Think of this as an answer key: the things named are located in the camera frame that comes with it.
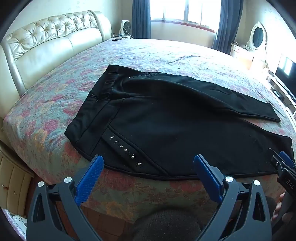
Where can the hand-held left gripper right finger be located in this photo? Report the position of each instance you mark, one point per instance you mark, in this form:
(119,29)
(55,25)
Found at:
(208,176)

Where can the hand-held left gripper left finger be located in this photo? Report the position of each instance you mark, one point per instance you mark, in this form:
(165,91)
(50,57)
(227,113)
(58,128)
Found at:
(90,178)

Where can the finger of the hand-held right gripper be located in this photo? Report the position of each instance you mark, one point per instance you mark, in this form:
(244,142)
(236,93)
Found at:
(275,160)
(286,158)

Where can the black pants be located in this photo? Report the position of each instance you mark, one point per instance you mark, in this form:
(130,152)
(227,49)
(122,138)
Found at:
(161,120)

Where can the person's right hand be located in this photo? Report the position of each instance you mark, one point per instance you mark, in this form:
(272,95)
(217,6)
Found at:
(276,212)

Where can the brown bed base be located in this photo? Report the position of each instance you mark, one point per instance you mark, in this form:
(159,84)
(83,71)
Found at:
(111,222)

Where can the white television stand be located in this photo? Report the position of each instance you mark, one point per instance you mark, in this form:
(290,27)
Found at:
(289,102)

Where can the black set-top box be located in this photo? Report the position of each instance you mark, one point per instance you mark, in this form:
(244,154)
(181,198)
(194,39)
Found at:
(278,93)

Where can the person's leg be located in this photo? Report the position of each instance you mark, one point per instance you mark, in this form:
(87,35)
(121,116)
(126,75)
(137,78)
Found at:
(166,227)

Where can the cream nightstand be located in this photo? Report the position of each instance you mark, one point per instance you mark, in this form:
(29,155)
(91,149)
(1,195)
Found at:
(13,183)

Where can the floral bedspread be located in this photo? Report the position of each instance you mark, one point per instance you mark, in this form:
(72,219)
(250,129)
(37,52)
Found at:
(57,104)

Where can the black television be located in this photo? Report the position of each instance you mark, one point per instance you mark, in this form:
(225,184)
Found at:
(286,69)

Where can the patterned white cloth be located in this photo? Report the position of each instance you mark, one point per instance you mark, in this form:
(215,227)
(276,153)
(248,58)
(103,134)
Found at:
(13,224)

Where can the cream dresser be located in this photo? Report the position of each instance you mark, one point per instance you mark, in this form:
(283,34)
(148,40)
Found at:
(241,55)

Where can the white oval vanity mirror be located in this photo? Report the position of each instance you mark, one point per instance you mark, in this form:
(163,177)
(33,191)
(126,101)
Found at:
(257,34)

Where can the cream tufted leather headboard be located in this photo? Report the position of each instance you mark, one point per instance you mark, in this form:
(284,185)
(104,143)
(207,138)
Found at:
(46,46)

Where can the dark blue curtain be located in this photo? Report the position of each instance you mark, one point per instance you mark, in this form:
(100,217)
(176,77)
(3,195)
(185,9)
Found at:
(227,25)
(141,18)

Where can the white fan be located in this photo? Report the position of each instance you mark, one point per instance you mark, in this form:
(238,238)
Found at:
(126,27)

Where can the window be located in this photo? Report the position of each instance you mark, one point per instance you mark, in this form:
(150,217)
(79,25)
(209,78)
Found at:
(185,11)

